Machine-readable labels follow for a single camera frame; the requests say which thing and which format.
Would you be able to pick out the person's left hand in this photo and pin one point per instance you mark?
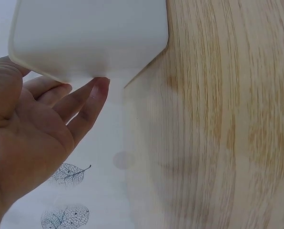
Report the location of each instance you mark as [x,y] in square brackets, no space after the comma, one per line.
[25,133]

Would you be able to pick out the person's left thumb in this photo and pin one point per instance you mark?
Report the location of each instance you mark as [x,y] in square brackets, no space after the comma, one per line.
[3,88]

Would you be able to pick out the white plastic container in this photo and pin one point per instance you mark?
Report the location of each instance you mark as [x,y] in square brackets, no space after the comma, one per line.
[89,35]

